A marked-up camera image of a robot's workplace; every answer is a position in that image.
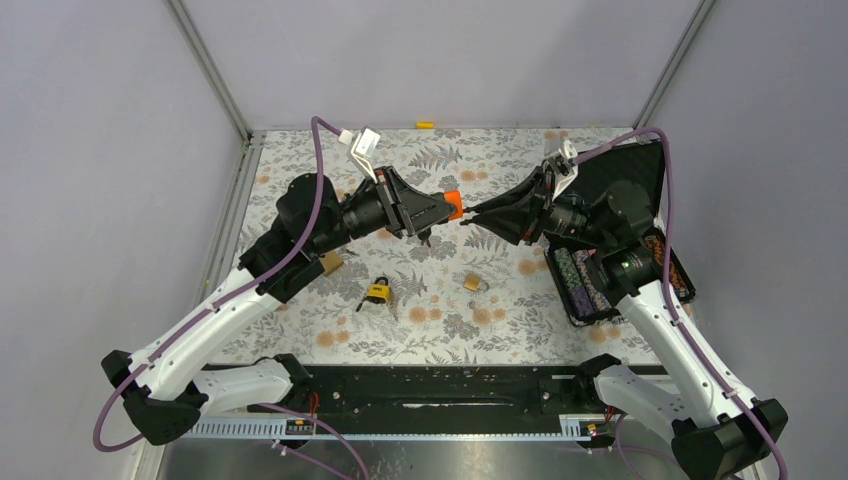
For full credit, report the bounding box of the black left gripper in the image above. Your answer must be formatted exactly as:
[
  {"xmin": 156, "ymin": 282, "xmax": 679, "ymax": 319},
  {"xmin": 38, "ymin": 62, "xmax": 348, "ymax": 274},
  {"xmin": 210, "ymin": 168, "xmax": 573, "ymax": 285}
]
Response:
[{"xmin": 313, "ymin": 166, "xmax": 459, "ymax": 256}]

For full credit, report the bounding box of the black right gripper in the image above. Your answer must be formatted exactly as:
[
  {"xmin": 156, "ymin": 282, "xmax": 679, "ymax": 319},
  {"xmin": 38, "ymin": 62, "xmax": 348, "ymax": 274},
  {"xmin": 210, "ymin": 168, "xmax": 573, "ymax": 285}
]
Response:
[{"xmin": 472, "ymin": 165, "xmax": 612, "ymax": 247}]

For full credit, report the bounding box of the black keys bunch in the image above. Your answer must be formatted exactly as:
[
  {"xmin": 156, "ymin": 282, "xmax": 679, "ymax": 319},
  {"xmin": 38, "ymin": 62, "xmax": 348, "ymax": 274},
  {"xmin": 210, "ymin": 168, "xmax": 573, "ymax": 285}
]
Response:
[{"xmin": 417, "ymin": 229, "xmax": 432, "ymax": 248}]

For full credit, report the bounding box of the orange padlock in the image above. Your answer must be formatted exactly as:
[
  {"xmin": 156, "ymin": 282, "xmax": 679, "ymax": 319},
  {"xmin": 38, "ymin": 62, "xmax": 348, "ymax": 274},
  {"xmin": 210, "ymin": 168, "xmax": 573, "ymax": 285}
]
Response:
[{"xmin": 443, "ymin": 190, "xmax": 465, "ymax": 222}]

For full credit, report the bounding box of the small brass padlock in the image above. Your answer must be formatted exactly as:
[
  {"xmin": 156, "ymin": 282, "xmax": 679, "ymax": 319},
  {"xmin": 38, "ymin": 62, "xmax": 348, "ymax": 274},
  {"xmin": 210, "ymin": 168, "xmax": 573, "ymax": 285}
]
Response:
[{"xmin": 463, "ymin": 273, "xmax": 490, "ymax": 293}]

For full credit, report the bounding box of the yellow black padlock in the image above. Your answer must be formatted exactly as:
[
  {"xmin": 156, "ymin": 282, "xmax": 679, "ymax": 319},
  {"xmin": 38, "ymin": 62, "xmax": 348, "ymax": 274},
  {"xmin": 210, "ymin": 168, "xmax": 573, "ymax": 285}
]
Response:
[{"xmin": 355, "ymin": 276, "xmax": 398, "ymax": 319}]

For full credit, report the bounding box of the large brass padlock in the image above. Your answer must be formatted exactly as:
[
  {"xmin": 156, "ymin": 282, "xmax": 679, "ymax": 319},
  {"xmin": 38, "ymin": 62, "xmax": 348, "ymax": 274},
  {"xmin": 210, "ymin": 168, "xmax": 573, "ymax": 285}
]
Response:
[{"xmin": 320, "ymin": 248, "xmax": 358, "ymax": 276}]

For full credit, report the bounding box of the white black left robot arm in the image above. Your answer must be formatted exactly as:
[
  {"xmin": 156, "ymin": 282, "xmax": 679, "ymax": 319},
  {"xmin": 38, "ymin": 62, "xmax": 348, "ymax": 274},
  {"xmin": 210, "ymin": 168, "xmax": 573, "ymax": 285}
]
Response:
[{"xmin": 101, "ymin": 167, "xmax": 463, "ymax": 445}]

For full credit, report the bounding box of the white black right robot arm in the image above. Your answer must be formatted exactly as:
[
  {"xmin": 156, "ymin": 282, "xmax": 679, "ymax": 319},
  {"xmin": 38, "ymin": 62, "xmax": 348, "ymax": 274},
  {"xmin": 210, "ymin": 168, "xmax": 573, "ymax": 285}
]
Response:
[{"xmin": 470, "ymin": 167, "xmax": 788, "ymax": 479}]

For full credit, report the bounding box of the black poker chip case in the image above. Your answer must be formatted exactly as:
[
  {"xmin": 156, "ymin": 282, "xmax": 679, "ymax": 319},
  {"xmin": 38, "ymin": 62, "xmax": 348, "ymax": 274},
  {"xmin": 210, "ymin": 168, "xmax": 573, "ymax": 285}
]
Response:
[{"xmin": 545, "ymin": 140, "xmax": 666, "ymax": 327}]

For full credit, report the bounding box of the floral patterned mat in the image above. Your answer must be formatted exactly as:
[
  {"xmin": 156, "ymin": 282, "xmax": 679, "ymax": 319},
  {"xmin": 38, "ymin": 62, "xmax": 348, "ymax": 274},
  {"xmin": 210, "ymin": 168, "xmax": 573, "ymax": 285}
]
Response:
[{"xmin": 216, "ymin": 129, "xmax": 656, "ymax": 365}]

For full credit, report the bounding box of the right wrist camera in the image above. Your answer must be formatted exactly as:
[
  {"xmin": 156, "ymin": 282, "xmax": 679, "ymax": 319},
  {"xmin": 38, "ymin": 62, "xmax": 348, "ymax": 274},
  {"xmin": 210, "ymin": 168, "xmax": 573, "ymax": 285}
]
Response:
[{"xmin": 542, "ymin": 136, "xmax": 578, "ymax": 200}]

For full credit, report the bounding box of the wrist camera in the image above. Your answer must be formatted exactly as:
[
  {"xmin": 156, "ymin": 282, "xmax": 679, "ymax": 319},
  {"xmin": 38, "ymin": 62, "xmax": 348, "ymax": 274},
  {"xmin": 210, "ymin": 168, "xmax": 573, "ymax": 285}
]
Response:
[
  {"xmin": 542, "ymin": 136, "xmax": 578, "ymax": 200},
  {"xmin": 338, "ymin": 127, "xmax": 381, "ymax": 183}
]

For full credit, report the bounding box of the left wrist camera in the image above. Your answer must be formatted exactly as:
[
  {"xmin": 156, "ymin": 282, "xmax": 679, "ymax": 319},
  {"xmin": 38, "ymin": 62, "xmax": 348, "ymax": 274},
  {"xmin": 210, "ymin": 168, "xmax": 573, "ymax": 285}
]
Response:
[{"xmin": 338, "ymin": 127, "xmax": 381, "ymax": 183}]

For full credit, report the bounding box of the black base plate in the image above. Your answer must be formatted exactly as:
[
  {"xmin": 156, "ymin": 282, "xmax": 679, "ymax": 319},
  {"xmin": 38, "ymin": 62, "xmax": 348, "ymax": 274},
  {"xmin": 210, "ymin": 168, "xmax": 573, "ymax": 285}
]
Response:
[{"xmin": 246, "ymin": 364, "xmax": 640, "ymax": 436}]

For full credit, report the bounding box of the white slotted cable duct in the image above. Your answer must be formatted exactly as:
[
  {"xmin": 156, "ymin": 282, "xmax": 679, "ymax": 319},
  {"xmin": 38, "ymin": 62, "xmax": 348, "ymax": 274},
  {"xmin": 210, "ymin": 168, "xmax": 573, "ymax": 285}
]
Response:
[{"xmin": 183, "ymin": 414, "xmax": 611, "ymax": 442}]

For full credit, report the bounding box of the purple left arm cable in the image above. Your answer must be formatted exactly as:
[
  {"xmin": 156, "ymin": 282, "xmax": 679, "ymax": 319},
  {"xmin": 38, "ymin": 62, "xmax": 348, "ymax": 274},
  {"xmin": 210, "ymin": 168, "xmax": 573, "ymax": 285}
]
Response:
[{"xmin": 92, "ymin": 116, "xmax": 372, "ymax": 480}]

